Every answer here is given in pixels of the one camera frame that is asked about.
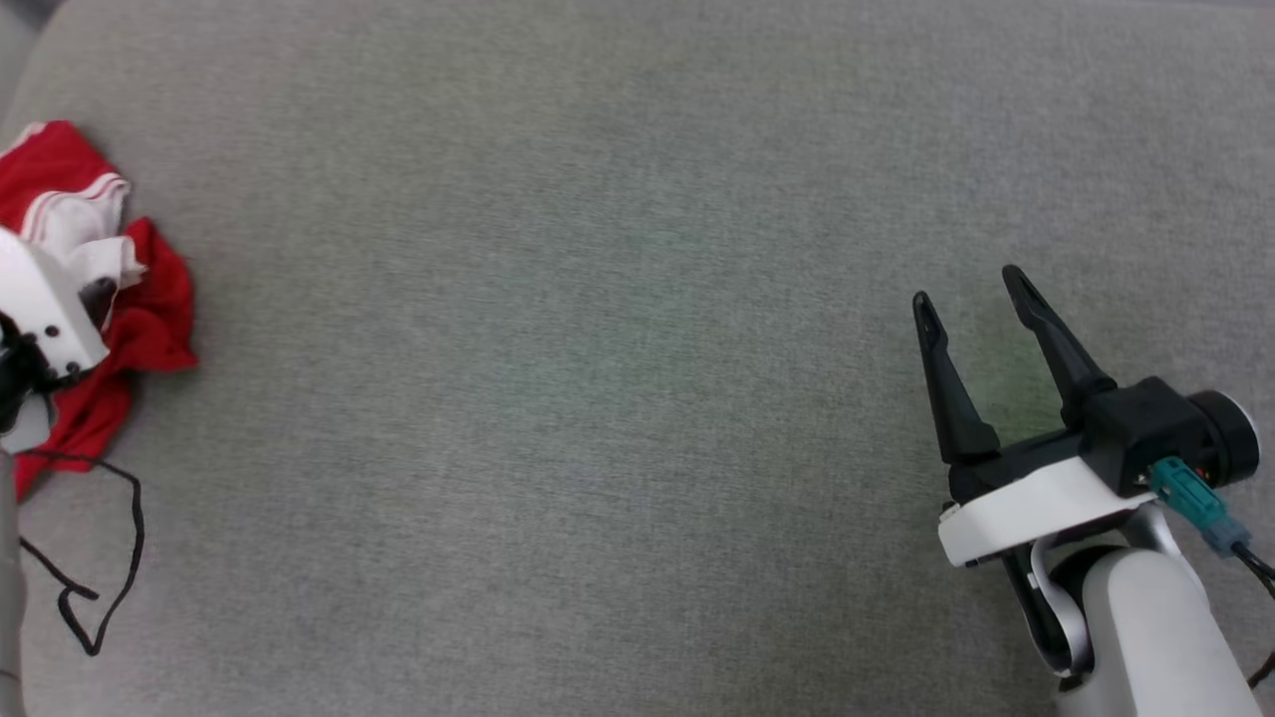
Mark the red garment with white trim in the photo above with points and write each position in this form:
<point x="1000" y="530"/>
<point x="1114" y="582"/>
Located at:
<point x="149" y="319"/>

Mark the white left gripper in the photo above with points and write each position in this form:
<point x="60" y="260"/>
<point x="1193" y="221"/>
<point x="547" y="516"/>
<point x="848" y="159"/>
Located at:
<point x="45" y="299"/>

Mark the teal right camera connector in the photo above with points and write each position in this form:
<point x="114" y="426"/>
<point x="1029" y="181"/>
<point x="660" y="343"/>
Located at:
<point x="1190" y="498"/>

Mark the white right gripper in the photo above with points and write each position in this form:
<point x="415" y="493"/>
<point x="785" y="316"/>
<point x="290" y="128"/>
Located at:
<point x="1026" y="508"/>

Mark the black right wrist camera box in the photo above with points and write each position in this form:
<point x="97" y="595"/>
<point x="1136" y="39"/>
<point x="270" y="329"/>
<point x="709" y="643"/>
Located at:
<point x="1155" y="423"/>

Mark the grey fabric sofa seat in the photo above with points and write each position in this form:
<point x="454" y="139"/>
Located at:
<point x="598" y="349"/>

